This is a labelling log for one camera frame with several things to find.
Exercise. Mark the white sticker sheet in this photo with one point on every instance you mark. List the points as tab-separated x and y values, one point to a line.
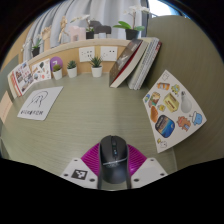
41	70

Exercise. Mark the black cover book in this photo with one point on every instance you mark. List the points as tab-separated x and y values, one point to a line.
125	63

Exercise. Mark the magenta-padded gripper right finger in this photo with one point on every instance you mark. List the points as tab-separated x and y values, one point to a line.
150	170

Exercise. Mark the grey curtain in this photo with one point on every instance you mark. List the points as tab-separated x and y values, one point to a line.
106	10

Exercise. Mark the wooden artist mannequin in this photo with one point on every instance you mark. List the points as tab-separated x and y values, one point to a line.
62	30

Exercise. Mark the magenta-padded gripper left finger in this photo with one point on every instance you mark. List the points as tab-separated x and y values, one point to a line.
75	171

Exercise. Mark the light wooden back shelf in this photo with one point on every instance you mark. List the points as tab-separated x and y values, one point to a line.
66	48

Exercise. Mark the green partition panel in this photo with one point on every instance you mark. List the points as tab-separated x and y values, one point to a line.
190	50
6	71

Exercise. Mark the black computer mouse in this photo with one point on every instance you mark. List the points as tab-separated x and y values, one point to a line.
113	160

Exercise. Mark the dark framed window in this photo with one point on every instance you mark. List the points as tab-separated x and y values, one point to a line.
161	6

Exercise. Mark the wooden hand model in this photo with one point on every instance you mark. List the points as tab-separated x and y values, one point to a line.
46	35

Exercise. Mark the white printed mouse pad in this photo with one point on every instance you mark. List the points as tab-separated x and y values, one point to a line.
40	103

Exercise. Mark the white books stack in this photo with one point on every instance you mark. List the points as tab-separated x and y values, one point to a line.
146	63

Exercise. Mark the small potted succulent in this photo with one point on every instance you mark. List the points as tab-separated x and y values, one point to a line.
72	71
96	71
57	74

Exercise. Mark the red and white magazine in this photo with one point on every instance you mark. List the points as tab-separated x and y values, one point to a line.
23	78

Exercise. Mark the white wall socket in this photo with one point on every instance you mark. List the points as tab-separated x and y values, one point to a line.
108	53
86	54

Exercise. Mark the white orchid in black pot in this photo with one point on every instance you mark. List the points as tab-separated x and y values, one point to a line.
132	34
35	51
90	35

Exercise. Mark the colourful sticker card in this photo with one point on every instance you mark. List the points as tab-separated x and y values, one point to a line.
173	110

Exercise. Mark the black wooden horse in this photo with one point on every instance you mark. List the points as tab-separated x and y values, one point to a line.
101	28

